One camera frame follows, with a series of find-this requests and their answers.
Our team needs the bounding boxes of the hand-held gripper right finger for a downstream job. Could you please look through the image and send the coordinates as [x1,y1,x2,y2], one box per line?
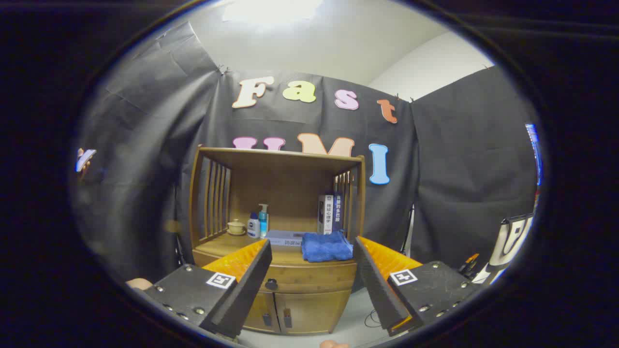
[354,236,484,337]

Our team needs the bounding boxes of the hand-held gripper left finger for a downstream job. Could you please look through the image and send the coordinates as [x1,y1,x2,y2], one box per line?
[144,238,273,339]

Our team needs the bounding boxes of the wooden drawer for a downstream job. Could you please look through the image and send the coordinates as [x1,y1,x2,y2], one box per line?
[192,249,359,294]

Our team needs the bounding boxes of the wooden cabinet door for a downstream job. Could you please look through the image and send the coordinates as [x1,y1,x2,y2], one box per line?
[242,291,281,333]
[275,289,352,335]

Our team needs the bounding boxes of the wooden countertop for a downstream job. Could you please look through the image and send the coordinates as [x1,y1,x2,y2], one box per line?
[193,231,357,265]

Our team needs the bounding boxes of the wooden cabinet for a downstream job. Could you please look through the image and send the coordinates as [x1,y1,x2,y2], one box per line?
[189,145,367,335]

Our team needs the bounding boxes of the white flat-lying book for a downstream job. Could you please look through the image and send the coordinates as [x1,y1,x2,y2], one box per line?
[265,230,306,247]

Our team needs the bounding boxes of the blue folded towel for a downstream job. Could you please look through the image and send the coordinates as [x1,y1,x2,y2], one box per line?
[301,231,354,263]

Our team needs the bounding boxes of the dark blue upright book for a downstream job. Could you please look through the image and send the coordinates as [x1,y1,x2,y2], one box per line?
[333,192,345,232]

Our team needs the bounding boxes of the white upright book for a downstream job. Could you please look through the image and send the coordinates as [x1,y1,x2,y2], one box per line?
[317,194,335,235]

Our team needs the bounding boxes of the orange and black tool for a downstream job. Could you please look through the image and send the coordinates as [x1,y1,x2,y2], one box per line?
[459,253,480,278]

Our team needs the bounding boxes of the white bag black print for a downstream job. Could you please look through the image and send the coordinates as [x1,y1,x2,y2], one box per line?
[472,213,535,286]

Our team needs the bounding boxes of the black backdrop cloth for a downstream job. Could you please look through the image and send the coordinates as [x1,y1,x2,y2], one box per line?
[73,22,540,290]

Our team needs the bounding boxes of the white flat object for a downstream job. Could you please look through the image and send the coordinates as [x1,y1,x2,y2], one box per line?
[76,148,97,173]

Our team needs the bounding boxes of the blue screen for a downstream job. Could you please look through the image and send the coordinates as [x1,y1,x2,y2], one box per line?
[525,123,543,187]

